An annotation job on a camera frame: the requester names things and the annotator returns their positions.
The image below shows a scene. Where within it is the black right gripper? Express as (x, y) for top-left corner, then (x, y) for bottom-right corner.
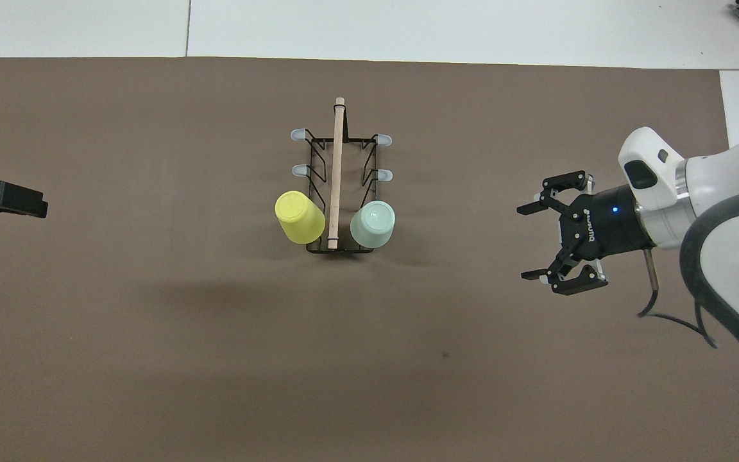
(516, 170), (657, 297)

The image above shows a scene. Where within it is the yellow plastic cup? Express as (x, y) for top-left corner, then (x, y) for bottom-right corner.
(274, 190), (327, 245)

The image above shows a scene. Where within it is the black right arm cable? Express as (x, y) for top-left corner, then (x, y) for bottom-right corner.
(637, 249), (721, 351)

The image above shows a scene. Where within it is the brown table mat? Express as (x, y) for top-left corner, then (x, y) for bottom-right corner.
(0, 56), (739, 462)

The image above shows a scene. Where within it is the black wire cup rack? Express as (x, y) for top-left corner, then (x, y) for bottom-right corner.
(290, 97), (393, 255)

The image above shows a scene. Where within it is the light green plastic cup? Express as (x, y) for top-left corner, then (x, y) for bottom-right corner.
(349, 200), (396, 250)

